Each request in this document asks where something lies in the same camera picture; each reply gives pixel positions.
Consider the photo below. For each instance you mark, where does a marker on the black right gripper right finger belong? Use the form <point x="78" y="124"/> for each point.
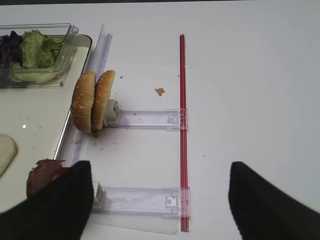
<point x="261" y="211"/>

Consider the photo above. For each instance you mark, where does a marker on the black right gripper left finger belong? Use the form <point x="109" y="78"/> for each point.
<point x="59" y="211"/>

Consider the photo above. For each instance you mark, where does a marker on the green lettuce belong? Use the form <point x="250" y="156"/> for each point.
<point x="39" y="51"/>

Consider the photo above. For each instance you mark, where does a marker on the sliced meat stack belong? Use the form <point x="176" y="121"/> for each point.
<point x="45" y="172"/>

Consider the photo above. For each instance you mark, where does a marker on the bread crumb piece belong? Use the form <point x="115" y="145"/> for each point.
<point x="160" y="91"/>

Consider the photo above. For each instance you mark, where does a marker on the bun bottom on tray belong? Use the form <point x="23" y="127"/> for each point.
<point x="8" y="150"/>

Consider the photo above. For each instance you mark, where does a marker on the right lower clear pusher track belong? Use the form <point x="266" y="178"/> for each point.
<point x="171" y="202"/>

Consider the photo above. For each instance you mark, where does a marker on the clear pusher track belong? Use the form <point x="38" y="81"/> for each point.
<point x="171" y="202"/>
<point x="114" y="117"/>

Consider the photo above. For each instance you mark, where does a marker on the metal baking tray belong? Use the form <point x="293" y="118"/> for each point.
<point x="35" y="117"/>

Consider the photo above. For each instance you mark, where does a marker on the right upper clear pusher track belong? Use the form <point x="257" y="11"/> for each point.
<point x="114" y="117"/>

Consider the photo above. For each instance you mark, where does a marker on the sesame bun top front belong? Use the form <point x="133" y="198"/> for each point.
<point x="82" y="101"/>

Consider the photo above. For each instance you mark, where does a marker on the sesame bun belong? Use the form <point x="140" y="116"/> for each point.
<point x="82" y="101"/>
<point x="102" y="93"/>

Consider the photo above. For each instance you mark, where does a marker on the sesame bun top rear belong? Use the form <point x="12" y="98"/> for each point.
<point x="102" y="93"/>

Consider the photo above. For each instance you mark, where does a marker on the clear plastic salad container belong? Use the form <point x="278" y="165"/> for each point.
<point x="66" y="31"/>

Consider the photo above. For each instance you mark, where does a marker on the purple cabbage leaves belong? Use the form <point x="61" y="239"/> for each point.
<point x="10" y="51"/>

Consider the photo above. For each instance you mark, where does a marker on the right red strip rail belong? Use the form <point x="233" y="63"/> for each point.
<point x="184" y="180"/>

